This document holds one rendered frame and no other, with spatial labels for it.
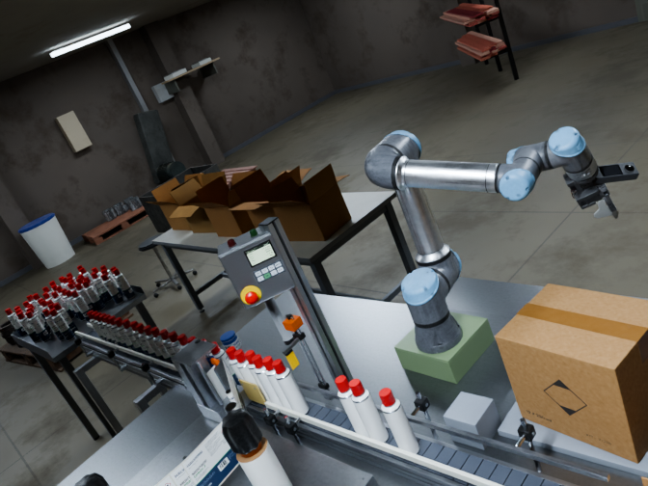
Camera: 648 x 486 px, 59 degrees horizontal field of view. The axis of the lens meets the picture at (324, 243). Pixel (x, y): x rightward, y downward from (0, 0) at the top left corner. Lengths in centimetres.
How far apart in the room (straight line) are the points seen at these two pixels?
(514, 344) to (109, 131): 1007
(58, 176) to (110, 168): 90
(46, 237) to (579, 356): 901
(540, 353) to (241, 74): 1140
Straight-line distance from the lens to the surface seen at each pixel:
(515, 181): 145
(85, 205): 1086
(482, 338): 191
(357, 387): 155
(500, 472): 150
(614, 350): 137
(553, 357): 140
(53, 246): 985
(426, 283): 174
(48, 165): 1073
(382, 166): 159
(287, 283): 169
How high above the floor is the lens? 198
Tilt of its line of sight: 21 degrees down
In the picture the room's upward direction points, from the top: 24 degrees counter-clockwise
